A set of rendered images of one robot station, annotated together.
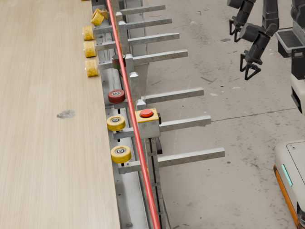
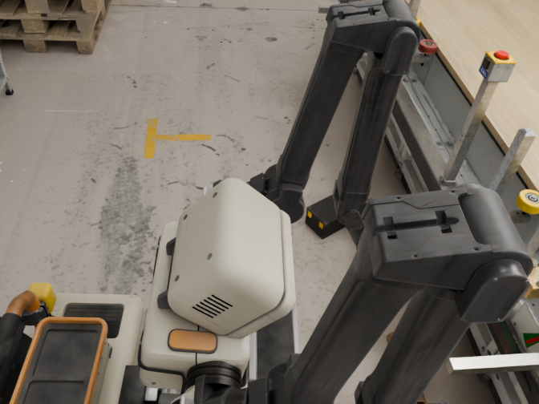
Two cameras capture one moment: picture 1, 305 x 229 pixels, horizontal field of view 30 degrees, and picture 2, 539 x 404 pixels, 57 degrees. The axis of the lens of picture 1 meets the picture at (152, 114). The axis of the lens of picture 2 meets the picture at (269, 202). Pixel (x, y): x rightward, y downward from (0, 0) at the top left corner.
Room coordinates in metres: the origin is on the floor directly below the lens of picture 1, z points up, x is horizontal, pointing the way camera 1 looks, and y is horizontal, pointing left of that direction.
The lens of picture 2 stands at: (2.97, -0.77, 1.92)
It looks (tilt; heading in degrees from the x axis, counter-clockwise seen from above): 45 degrees down; 175
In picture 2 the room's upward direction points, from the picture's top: 6 degrees clockwise
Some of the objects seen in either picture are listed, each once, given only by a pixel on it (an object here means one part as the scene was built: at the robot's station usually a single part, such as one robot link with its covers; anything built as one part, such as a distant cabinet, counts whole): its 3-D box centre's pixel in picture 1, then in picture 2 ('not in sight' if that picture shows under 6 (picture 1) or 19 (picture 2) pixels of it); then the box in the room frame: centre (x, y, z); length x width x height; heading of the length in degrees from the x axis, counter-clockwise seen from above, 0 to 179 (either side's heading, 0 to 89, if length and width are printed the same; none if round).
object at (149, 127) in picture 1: (147, 124); (496, 67); (1.60, 0.02, 1.18); 0.07 x 0.07 x 0.08; 4
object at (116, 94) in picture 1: (117, 102); not in sight; (2.39, 0.16, 0.85); 0.08 x 0.08 x 0.11
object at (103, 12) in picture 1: (99, 15); not in sight; (3.39, 0.25, 0.95); 0.10 x 0.04 x 0.10; 94
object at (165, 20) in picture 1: (129, 25); not in sight; (3.15, 0.07, 0.95); 0.50 x 0.04 x 0.04; 94
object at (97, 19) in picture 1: (97, 18); not in sight; (3.39, 0.27, 0.93); 0.09 x 0.08 x 0.09; 94
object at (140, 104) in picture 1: (147, 154); (495, 191); (1.86, 0.04, 0.90); 0.04 x 0.04 x 0.48; 4
